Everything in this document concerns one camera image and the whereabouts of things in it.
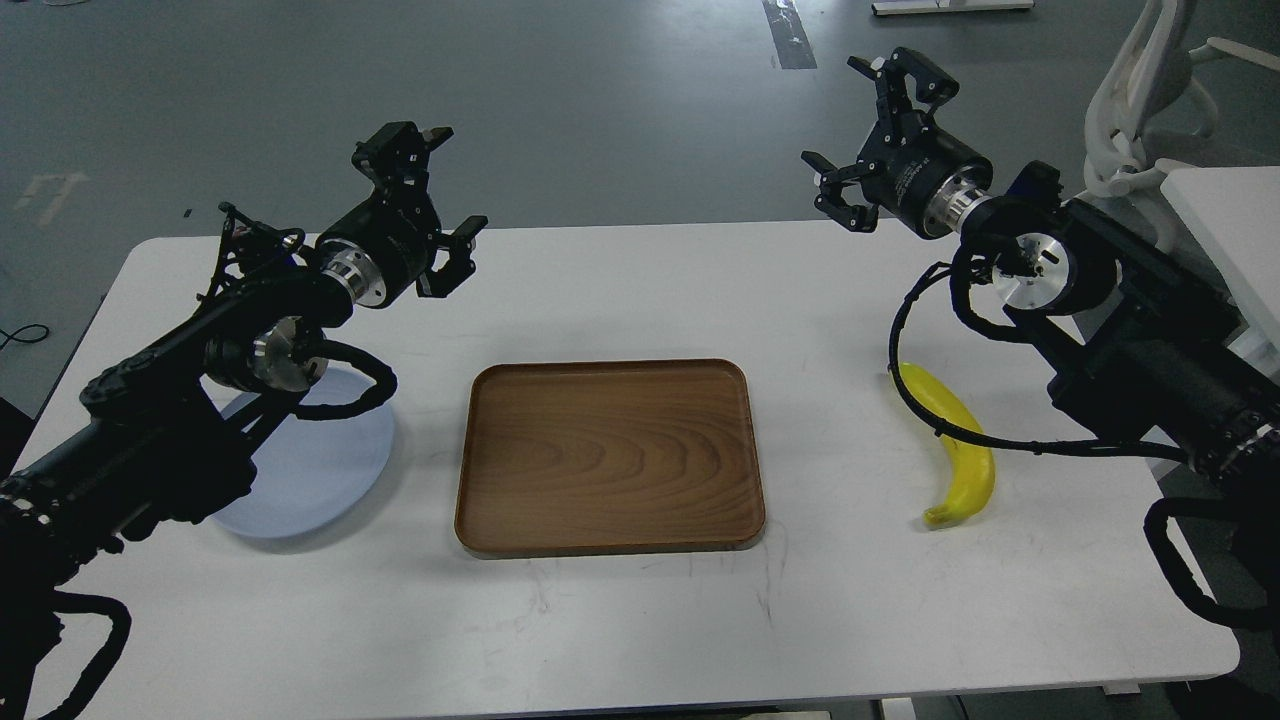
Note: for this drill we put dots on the brown wooden tray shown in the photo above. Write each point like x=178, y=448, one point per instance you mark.
x=611, y=457

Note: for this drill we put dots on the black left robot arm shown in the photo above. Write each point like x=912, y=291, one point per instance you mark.
x=173, y=428

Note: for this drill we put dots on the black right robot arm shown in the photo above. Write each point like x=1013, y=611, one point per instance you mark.
x=1136, y=342

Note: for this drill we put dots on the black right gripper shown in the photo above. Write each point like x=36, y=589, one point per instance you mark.
x=906, y=161

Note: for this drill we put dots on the light blue plate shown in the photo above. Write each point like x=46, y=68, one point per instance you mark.
x=309, y=474

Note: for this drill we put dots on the white side table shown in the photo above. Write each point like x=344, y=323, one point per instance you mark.
x=1233, y=212

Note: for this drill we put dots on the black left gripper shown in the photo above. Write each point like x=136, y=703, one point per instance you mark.
x=393, y=237

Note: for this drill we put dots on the yellow banana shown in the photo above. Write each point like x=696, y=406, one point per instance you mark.
x=973, y=467

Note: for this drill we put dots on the white office chair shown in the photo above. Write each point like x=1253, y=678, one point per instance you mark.
x=1126, y=160

